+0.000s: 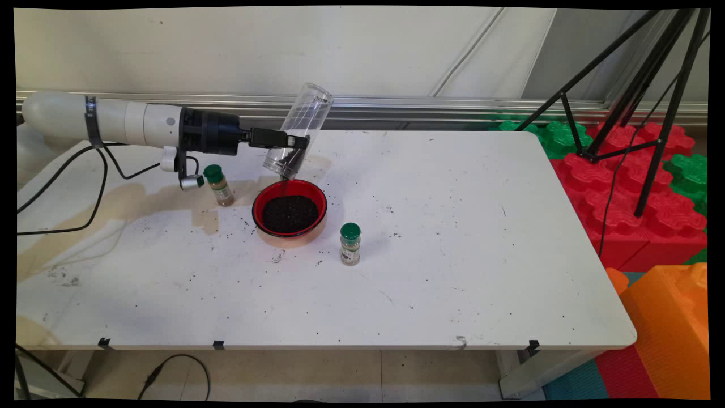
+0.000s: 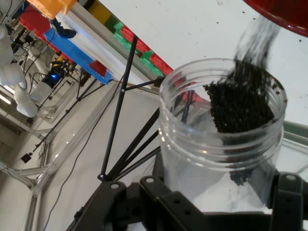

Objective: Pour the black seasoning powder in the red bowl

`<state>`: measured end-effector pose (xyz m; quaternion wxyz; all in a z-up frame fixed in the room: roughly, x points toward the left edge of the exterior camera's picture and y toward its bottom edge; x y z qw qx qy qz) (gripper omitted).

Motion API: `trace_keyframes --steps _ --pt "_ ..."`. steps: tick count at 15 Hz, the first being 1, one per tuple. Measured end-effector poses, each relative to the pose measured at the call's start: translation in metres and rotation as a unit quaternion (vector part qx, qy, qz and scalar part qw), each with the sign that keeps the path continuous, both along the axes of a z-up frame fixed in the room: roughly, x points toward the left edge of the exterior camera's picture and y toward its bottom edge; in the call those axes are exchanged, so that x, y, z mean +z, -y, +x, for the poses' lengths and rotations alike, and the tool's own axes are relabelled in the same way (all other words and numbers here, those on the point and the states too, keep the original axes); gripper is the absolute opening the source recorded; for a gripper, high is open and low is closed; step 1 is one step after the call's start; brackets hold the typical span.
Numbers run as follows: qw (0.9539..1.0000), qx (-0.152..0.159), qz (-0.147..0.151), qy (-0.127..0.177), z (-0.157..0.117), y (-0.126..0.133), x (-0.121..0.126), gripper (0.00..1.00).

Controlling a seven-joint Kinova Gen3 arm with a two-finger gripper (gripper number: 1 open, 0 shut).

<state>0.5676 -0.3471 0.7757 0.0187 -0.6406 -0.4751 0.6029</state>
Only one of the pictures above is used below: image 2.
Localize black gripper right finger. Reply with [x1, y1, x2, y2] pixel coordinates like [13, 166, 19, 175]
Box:
[266, 172, 304, 231]

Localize red bowl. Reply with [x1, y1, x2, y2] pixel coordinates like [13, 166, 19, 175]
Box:
[243, 0, 308, 38]

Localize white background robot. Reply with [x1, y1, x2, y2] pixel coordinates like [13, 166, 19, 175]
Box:
[0, 23, 39, 119]

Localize large orange building block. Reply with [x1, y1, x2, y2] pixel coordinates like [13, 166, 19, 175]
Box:
[26, 0, 79, 21]

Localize blue board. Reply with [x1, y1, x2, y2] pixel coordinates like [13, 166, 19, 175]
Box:
[44, 28, 113, 85]

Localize black granules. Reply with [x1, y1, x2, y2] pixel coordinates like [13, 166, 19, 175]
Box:
[203, 14, 288, 186]

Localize black tripod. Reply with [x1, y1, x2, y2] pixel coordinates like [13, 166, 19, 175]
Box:
[97, 35, 169, 183]

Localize red floor block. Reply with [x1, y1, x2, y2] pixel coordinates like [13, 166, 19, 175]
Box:
[18, 4, 52, 42]

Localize aluminium floor frame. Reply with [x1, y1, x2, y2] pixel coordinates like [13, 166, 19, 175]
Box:
[0, 91, 59, 231]

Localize thin black tripod cable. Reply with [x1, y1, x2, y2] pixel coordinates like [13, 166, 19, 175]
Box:
[43, 79, 123, 231]

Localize clear plastic jar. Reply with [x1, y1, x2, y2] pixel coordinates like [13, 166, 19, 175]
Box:
[158, 57, 289, 216]

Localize small red block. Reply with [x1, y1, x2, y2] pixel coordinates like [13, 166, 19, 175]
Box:
[88, 60, 107, 78]

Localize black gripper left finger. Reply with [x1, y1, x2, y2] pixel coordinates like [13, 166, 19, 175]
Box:
[69, 175, 207, 231]

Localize yellow building block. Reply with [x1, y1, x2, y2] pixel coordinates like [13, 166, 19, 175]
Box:
[88, 1, 113, 25]

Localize green building block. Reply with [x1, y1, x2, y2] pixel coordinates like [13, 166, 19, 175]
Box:
[139, 50, 160, 73]
[112, 21, 140, 52]

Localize thin black light stand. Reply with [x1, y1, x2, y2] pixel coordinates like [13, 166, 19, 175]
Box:
[21, 72, 116, 164]

